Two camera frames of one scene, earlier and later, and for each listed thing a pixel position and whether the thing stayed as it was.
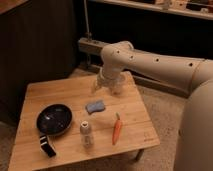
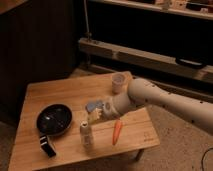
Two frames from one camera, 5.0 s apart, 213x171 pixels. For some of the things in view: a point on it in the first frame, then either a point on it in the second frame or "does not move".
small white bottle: x=86 y=138 does not move
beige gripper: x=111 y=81 to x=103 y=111
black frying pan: x=53 y=119 does not move
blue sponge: x=98 y=106 does not move
